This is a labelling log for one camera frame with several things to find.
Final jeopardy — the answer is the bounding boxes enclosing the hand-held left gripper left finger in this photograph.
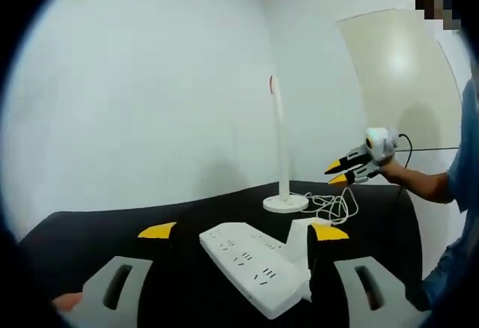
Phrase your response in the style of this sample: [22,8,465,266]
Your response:
[80,222,179,328]

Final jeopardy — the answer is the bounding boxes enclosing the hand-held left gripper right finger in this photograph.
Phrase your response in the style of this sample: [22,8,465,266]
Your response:
[305,222,424,324]

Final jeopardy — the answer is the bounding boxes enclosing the thin white lamp cable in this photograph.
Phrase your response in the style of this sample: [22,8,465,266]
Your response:
[302,187,360,228]

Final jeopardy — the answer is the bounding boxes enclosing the white desk lamp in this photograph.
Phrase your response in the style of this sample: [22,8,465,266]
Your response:
[262,74,310,214]

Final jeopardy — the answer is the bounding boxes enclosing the white desk lamp plug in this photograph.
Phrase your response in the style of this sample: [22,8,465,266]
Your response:
[284,218,314,273]

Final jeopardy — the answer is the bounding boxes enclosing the white power strip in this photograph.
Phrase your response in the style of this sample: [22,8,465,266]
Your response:
[198,222,314,321]

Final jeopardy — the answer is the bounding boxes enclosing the person's right hand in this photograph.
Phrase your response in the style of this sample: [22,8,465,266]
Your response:
[379,158,407,185]

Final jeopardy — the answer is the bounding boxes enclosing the person's left hand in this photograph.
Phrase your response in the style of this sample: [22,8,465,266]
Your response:
[52,292,85,312]

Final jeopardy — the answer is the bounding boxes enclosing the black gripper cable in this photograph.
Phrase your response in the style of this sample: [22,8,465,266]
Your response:
[396,133,415,209]

